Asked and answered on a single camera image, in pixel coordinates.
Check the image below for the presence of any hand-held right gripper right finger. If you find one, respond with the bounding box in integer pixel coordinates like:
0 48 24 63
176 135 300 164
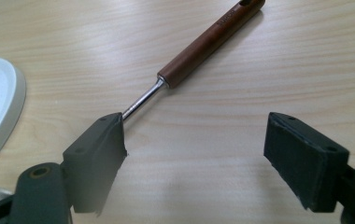
263 111 355 224

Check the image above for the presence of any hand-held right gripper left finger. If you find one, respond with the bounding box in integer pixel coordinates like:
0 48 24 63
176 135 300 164
8 112 128 224

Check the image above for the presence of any wooden-handled metal utensil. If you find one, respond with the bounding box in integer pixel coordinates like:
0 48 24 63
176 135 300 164
121 0 266 122

